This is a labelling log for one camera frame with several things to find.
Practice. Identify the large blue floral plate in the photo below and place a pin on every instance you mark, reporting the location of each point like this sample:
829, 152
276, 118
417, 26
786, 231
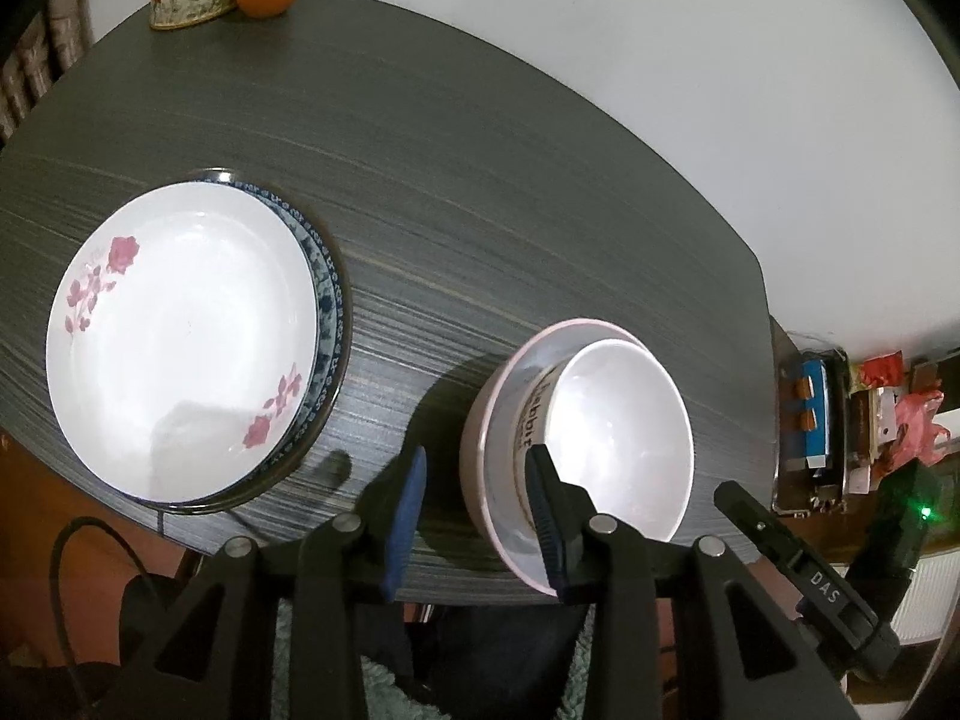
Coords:
331, 330

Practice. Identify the white bowl pink print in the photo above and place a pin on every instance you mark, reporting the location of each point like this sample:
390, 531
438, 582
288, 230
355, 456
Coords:
622, 435

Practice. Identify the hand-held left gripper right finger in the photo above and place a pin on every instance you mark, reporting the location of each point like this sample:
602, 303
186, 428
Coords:
544, 525

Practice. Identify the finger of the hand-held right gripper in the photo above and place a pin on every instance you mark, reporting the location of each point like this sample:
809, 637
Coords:
750, 514

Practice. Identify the red packet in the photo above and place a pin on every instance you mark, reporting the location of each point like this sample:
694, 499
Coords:
881, 371

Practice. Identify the clutter of packets on shelf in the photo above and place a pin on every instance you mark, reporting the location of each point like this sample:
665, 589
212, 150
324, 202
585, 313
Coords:
787, 480

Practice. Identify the large pink bowl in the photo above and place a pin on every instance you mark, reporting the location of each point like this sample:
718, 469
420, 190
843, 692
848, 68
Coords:
476, 465

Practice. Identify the white plate pink flowers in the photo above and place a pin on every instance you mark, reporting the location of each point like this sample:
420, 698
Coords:
187, 330

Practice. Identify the beige patterned curtain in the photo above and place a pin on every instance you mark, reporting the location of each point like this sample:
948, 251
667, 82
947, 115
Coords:
37, 67

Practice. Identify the dark cloth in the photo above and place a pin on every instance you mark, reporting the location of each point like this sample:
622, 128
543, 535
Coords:
487, 667

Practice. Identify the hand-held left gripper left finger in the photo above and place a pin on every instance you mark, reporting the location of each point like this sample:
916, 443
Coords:
405, 525

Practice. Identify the white ribbed panel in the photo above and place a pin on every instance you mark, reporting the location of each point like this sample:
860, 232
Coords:
930, 600

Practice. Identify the brown white packet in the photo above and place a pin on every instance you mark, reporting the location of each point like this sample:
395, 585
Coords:
866, 435

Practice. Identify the pink plastic bag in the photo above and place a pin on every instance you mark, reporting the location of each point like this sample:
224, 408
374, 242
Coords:
919, 427

